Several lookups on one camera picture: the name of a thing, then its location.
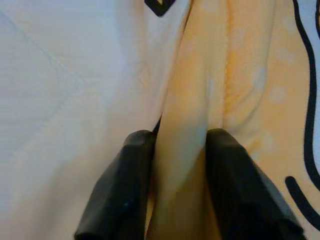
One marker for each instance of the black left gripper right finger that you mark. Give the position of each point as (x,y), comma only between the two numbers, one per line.
(245,195)

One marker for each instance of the white quilted mattress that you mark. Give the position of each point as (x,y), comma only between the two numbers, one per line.
(50,100)

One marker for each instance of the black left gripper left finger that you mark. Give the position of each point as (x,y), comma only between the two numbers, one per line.
(115,195)

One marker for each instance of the yellow cartoon egg blanket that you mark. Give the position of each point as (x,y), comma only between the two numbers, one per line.
(245,75)

